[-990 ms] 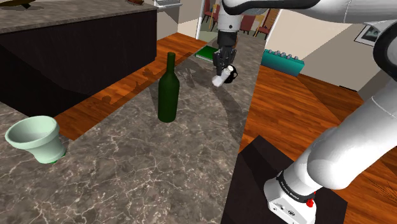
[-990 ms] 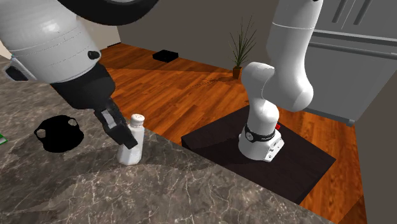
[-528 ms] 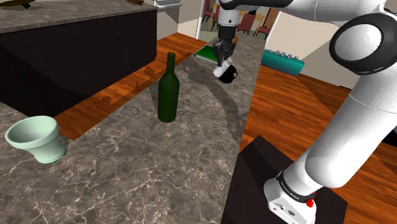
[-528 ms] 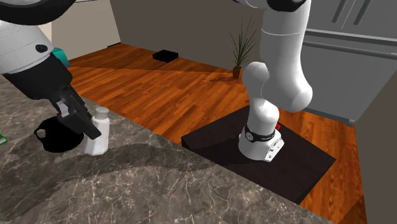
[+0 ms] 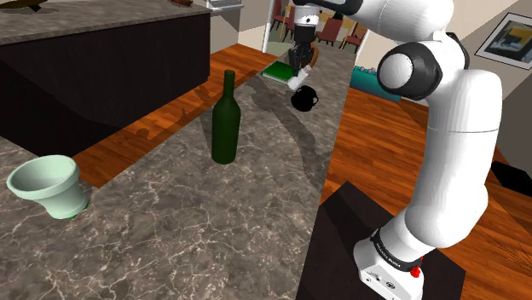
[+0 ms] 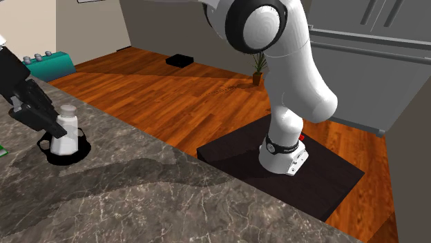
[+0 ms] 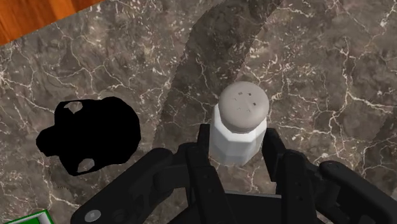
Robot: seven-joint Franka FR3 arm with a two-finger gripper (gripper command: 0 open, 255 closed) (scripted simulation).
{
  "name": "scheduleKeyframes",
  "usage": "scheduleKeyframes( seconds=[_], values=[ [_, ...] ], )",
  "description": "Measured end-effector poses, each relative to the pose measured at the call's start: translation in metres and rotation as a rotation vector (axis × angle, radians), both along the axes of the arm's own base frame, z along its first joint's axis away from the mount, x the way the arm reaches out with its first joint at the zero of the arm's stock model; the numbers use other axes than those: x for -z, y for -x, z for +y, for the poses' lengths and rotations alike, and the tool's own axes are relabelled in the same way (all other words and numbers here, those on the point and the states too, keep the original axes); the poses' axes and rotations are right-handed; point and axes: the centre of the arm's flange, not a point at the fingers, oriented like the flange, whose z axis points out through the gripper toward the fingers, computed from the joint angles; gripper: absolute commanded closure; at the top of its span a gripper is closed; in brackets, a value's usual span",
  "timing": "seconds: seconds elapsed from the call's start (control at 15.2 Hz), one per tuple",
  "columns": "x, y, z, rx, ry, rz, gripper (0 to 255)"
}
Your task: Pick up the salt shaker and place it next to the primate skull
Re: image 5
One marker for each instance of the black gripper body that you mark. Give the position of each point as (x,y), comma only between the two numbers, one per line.
(304,38)

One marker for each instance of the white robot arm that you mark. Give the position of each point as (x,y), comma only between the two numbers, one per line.
(455,158)

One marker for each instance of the brown curved object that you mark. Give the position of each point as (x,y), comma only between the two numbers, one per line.
(316,54)

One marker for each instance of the red dining chair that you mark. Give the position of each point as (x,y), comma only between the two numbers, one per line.
(356,38)
(330,30)

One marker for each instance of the small white bottle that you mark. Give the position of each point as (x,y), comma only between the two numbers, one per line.
(298,79)

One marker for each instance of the green book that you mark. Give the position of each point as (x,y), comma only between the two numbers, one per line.
(278,71)

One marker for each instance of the black round pot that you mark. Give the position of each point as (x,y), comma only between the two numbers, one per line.
(303,100)

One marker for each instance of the teal cabinet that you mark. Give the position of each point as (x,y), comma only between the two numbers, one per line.
(370,85)

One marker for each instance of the dark green glass bottle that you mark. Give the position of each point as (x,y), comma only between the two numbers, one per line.
(225,124)

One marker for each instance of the dark robot stand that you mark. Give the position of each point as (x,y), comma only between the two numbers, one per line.
(345,232)

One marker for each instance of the dark kitchen island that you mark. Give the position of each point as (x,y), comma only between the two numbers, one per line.
(104,70)

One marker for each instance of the pale green flower pot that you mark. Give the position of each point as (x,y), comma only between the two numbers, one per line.
(56,195)

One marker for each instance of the framed wall picture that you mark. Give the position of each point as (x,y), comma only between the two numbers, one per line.
(509,40)

